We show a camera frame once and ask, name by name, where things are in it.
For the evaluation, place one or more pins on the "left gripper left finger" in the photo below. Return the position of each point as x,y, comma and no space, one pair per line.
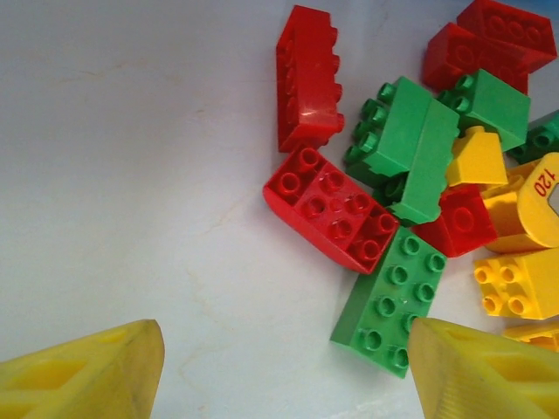
87,379

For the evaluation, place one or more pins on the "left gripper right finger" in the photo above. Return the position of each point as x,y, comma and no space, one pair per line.
480,379

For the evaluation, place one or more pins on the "yellow four-stud lego brick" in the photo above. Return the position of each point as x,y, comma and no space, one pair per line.
524,283

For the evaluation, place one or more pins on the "green eight-stud lego brick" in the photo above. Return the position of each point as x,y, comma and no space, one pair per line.
393,297

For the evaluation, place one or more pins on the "small red lego brick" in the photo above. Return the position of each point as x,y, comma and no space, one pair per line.
463,218

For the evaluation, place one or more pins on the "round yellow lego brick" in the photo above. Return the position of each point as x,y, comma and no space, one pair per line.
537,205

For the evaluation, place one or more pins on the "long green lego brick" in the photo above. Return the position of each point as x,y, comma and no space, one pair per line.
428,174

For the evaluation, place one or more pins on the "yellow sloped lego brick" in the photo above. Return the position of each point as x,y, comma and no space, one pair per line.
478,161

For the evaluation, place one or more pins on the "curved red lego brick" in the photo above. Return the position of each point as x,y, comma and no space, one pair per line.
323,214

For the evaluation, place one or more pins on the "small green lego brick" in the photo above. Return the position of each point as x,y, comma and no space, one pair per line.
498,109

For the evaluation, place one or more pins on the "long red lego brick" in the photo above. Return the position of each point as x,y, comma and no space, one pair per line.
308,78

